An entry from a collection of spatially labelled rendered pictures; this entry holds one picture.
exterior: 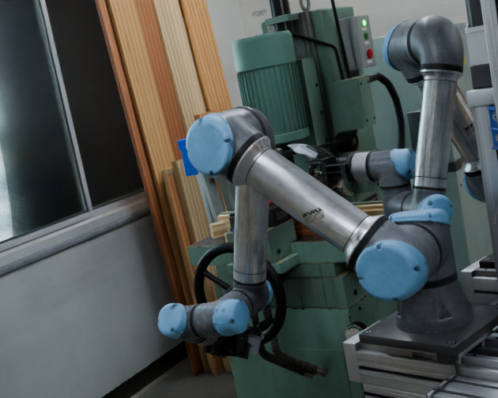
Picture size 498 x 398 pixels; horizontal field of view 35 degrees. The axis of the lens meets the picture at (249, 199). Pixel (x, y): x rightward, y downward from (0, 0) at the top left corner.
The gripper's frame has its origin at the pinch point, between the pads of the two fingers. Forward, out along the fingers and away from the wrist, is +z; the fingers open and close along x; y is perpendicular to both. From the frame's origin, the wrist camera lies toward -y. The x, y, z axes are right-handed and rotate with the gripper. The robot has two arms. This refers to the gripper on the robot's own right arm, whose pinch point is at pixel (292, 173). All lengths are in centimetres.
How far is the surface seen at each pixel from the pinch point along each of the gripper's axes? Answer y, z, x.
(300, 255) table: -0.9, 1.9, 22.9
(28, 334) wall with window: -18, 146, 57
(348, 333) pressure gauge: 4.3, -12.2, 42.8
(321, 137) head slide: -27.7, 5.3, -6.7
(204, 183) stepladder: -70, 85, 9
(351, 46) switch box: -42, -2, -32
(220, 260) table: -0.9, 29.8, 23.8
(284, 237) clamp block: 1.5, 4.6, 17.1
